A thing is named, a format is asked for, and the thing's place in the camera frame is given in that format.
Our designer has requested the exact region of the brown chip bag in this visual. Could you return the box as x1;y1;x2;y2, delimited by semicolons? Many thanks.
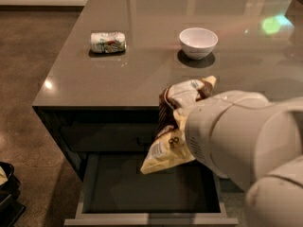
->
140;76;217;174

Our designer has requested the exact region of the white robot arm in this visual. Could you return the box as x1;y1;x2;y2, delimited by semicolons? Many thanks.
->
174;91;303;227

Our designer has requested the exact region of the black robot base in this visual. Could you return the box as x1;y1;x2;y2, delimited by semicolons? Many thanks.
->
0;162;26;227

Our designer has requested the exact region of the closed top left drawer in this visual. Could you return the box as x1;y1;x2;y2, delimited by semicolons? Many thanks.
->
60;123;157;152

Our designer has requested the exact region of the grey counter cabinet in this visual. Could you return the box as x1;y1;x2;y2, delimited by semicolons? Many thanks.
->
33;0;302;179

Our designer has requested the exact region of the open middle drawer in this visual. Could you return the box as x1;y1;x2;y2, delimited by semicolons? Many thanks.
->
64;154;239;227

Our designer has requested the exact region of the white bowl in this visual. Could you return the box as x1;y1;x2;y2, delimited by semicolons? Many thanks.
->
179;27;219;60

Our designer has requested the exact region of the white green crushed can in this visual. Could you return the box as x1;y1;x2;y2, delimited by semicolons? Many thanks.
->
90;31;126;54

